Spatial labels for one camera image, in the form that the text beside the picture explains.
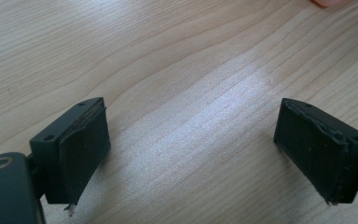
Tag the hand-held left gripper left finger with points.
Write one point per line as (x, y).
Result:
(74, 149)

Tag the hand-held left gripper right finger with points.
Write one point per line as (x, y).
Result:
(320, 149)

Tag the orange object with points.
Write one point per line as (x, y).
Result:
(324, 2)

